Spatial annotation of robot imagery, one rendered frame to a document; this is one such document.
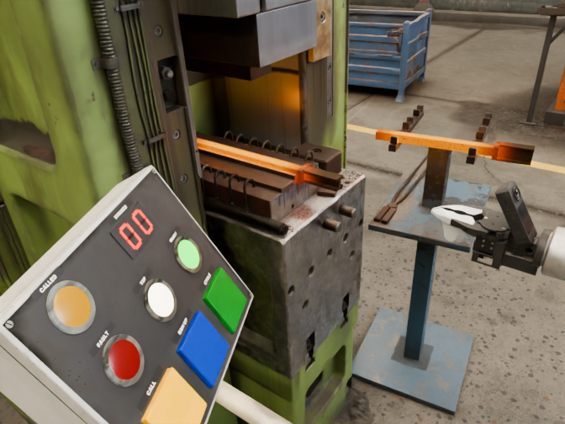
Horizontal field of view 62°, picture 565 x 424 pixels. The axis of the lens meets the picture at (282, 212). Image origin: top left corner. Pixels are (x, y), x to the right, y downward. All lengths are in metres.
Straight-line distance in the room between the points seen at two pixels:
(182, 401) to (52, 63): 0.54
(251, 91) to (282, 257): 0.59
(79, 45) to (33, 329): 0.48
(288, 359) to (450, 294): 1.24
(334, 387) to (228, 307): 1.02
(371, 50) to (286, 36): 3.85
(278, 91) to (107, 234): 0.87
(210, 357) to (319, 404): 1.02
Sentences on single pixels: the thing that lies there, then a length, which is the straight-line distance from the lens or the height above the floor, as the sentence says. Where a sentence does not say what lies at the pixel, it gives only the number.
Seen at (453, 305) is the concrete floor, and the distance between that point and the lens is 2.30.
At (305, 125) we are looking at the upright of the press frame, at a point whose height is 1.01.
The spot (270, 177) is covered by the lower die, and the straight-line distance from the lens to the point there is 1.12.
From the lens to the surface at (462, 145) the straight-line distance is 1.36.
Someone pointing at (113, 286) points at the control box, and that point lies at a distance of 0.60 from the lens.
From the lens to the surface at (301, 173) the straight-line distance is 1.09.
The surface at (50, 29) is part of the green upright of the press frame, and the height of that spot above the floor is 1.38.
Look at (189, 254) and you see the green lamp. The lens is 0.71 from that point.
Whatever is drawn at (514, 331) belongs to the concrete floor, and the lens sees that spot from 2.26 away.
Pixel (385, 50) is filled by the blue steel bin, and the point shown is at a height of 0.45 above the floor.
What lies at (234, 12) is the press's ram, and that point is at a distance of 0.88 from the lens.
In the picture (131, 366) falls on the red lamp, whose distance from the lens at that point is 0.59.
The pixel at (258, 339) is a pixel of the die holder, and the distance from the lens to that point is 1.35.
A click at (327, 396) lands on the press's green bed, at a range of 1.69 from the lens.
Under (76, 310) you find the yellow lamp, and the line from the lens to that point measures 0.56.
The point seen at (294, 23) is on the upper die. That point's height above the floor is 1.33.
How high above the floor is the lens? 1.50
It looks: 31 degrees down
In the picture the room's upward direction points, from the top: 3 degrees counter-clockwise
